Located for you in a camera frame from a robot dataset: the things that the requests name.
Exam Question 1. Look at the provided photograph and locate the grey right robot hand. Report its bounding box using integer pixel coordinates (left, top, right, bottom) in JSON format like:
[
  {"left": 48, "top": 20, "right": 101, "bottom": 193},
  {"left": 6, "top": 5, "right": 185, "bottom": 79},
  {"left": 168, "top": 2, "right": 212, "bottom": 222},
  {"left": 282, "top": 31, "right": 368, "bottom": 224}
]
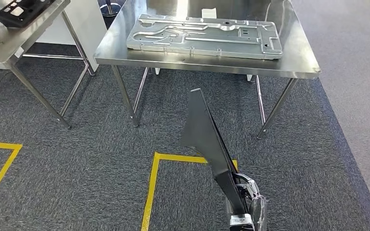
[{"left": 234, "top": 173, "right": 268, "bottom": 231}]

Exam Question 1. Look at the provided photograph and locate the black plastic plate holder part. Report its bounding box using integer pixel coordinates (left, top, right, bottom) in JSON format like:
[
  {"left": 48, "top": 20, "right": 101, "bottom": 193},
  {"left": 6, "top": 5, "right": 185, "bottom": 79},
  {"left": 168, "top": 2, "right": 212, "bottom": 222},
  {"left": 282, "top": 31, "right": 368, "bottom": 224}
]
[
  {"left": 181, "top": 88, "right": 248, "bottom": 220},
  {"left": 0, "top": 0, "right": 56, "bottom": 29}
]

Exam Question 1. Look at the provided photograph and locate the steel workbench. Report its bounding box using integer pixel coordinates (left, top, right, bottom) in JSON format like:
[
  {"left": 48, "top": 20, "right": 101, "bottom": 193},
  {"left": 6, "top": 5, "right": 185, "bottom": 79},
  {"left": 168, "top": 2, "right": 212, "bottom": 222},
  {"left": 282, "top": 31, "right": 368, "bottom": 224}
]
[{"left": 94, "top": 0, "right": 321, "bottom": 140}]

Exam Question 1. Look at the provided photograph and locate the stamped grey metal panel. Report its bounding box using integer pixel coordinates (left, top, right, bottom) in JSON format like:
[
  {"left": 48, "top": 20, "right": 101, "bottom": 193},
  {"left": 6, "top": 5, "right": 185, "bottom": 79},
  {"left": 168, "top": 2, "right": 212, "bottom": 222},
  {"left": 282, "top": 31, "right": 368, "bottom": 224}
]
[{"left": 127, "top": 13, "right": 284, "bottom": 61}]

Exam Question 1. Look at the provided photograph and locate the white paper label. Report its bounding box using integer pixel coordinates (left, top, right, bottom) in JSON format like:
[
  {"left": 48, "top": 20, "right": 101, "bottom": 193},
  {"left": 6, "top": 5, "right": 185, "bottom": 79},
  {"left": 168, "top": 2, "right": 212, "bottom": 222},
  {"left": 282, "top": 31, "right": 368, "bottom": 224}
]
[{"left": 201, "top": 8, "right": 218, "bottom": 19}]

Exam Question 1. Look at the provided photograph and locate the white partition panel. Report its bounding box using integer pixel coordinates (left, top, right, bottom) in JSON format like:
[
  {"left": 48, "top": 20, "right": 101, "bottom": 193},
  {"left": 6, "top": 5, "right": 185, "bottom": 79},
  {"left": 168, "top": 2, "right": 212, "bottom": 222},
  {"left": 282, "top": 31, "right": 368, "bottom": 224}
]
[{"left": 36, "top": 0, "right": 108, "bottom": 64}]

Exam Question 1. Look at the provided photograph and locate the steel table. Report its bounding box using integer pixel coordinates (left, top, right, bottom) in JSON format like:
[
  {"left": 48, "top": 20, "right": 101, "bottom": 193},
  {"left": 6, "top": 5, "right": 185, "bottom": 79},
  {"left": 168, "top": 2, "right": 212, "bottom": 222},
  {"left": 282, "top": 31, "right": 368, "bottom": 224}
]
[{"left": 0, "top": 0, "right": 96, "bottom": 130}]

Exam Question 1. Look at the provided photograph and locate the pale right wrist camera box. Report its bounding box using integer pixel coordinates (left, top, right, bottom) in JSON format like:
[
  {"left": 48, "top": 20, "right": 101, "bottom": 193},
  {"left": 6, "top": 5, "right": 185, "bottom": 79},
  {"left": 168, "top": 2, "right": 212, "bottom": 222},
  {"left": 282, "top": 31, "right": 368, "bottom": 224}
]
[{"left": 229, "top": 214, "right": 255, "bottom": 231}]

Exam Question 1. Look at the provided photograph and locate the round pedestal base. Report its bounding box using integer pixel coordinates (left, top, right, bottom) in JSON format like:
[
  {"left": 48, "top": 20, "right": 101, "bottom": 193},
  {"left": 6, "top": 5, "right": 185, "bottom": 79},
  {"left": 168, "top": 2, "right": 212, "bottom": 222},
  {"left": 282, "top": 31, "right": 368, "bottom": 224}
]
[{"left": 99, "top": 0, "right": 122, "bottom": 17}]

